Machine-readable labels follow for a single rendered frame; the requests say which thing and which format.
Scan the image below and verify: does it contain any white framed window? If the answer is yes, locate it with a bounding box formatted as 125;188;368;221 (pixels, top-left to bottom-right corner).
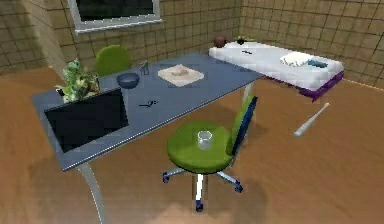
67;0;164;36

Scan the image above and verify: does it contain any teal cloth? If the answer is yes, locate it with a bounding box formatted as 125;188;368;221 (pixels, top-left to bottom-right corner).
307;58;329;69

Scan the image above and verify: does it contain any white baseball bat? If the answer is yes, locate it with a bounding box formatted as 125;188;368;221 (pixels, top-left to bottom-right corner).
293;102;331;138

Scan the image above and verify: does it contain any white pillow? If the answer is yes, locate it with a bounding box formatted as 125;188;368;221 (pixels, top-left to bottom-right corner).
279;51;317;68

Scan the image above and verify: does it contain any small grey statuette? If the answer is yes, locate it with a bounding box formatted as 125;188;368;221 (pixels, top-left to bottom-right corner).
139;60;150;76

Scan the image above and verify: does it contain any white bed with purple base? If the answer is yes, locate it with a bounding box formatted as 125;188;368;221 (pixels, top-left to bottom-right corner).
208;40;345;103

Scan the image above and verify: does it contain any clear glass cup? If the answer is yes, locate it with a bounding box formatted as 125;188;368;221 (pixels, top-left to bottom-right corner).
196;130;214;151

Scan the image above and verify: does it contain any green and black object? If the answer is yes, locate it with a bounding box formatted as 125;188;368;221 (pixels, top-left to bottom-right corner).
235;35;257;46

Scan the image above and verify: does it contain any beige folded cloth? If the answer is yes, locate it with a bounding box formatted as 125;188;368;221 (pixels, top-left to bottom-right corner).
157;63;205;88

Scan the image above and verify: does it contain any green house plant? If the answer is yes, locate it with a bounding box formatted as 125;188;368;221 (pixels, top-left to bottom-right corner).
54;59;101;104

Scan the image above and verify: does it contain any dark blue bowl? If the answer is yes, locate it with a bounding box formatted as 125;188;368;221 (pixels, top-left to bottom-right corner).
116;72;141;90

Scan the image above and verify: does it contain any brown ball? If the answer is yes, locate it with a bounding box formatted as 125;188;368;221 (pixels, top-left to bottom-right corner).
213;35;228;49

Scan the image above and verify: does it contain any blue-grey desk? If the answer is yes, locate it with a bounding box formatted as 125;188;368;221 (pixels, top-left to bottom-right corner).
30;52;264;224

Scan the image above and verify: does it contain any green office chair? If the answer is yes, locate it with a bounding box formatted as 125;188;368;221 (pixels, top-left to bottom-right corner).
162;94;259;213
94;44;133;78

